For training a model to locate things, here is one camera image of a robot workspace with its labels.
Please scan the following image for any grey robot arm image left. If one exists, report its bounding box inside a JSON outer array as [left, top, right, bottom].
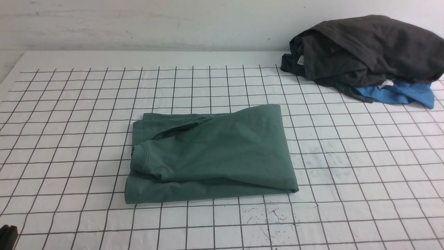
[[0, 225, 18, 250]]

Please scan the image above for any green long-sleeved shirt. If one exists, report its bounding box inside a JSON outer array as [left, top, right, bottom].
[[124, 104, 299, 204]]

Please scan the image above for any dark grey crumpled garment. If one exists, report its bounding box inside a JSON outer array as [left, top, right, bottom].
[[280, 15, 444, 103]]

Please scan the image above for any white grid-patterned tablecloth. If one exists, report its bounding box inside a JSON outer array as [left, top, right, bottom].
[[0, 66, 444, 250]]

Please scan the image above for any blue crumpled garment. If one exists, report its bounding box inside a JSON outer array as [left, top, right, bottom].
[[354, 79, 435, 109]]

